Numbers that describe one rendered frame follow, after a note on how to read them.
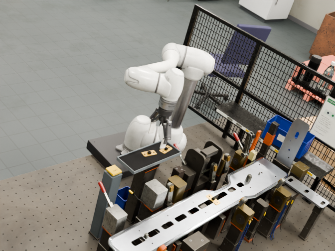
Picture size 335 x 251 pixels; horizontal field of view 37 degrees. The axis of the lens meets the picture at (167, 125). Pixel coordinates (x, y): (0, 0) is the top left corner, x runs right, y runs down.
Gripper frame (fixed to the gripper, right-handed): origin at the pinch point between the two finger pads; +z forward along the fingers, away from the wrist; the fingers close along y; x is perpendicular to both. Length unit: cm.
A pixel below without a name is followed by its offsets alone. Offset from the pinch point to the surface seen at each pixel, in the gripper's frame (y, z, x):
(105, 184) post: 8.3, 19.4, -29.1
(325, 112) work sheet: -1, -7, 128
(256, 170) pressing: 8, 27, 77
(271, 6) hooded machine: -454, 94, 504
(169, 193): 20.2, 21.9, 3.4
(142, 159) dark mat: 2.0, 11.2, -6.9
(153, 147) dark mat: -6.3, 11.2, 4.5
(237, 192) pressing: 24, 27, 49
